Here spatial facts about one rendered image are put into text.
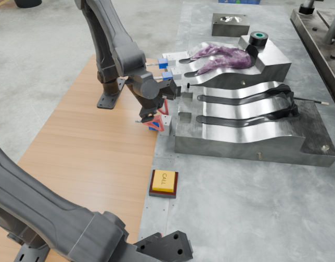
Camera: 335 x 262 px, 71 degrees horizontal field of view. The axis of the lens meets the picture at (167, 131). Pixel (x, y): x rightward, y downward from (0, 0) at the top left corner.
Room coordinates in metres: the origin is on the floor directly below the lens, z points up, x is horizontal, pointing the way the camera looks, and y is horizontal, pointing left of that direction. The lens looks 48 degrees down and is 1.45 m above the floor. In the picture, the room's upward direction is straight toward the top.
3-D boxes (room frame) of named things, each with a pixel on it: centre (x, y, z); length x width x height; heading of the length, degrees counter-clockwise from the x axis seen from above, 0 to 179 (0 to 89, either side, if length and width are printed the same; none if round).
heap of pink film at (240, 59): (0.94, -0.24, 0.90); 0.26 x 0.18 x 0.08; 100
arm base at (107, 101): (0.80, 0.24, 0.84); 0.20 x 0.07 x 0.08; 171
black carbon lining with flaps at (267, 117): (0.59, -0.27, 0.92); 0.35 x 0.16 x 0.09; 83
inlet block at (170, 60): (0.94, 0.03, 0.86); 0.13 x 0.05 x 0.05; 100
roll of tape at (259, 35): (1.03, -0.41, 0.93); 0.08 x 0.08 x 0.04
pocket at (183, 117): (0.56, -0.06, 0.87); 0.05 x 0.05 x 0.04; 83
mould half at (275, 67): (0.95, -0.24, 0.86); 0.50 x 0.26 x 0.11; 100
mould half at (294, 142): (0.58, -0.29, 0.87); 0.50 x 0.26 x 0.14; 83
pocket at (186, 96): (0.67, -0.07, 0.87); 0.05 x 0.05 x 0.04; 83
